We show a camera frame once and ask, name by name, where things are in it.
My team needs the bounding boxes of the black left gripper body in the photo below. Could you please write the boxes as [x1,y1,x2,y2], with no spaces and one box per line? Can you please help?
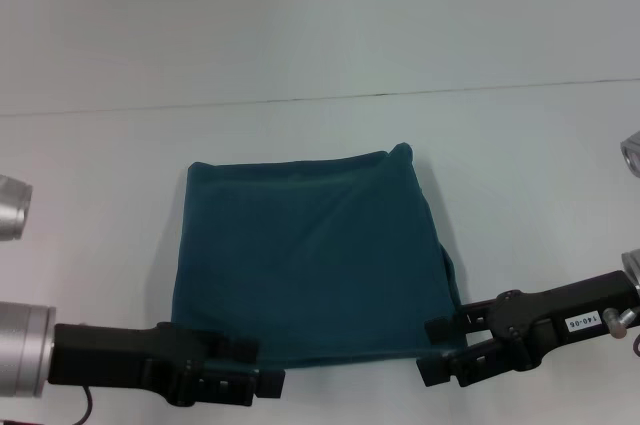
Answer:
[48,320,211,408]

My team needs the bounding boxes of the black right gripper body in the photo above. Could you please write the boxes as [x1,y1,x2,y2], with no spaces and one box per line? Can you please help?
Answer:
[485,269,640,372]

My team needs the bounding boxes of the reddish left gripper cable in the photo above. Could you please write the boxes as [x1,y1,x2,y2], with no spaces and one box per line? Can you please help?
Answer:
[0,384,96,425]

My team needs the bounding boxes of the grey right gripper cable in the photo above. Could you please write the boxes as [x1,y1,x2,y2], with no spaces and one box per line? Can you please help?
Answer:
[602,307,640,357]

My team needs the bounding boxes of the teal blue t-shirt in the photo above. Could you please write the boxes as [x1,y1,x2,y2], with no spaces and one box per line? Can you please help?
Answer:
[170,142,469,372]

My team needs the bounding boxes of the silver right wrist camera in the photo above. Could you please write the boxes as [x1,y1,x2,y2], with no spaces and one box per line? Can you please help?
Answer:
[619,130,640,177]

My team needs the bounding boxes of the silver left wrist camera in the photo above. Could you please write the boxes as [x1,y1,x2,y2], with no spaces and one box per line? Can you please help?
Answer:
[0,174,34,245]

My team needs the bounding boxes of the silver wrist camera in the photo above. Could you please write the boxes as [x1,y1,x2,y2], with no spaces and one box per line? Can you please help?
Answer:
[0,174,34,245]
[619,130,640,177]

